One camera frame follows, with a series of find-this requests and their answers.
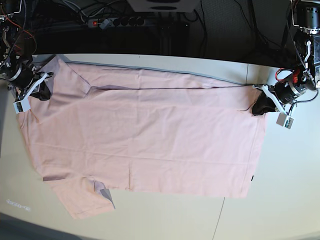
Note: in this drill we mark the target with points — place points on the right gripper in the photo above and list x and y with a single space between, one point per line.
31 84

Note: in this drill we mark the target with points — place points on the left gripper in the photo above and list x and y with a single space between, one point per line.
274 98

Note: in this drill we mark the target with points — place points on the pink T-shirt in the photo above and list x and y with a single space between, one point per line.
142 131

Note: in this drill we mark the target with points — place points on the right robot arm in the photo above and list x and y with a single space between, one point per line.
17 45

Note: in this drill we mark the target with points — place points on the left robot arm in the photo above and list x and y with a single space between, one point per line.
300 55

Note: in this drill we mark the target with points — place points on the black power strip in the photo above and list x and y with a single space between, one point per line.
116 22

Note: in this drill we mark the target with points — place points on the black power adapter box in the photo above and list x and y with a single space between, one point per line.
180 29

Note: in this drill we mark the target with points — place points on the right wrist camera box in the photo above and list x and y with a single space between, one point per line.
21 105

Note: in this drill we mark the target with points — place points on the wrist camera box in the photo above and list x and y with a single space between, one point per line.
285 121
21 105

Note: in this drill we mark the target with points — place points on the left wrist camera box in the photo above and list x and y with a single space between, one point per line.
285 121

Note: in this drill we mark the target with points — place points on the aluminium table leg post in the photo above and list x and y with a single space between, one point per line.
165 41

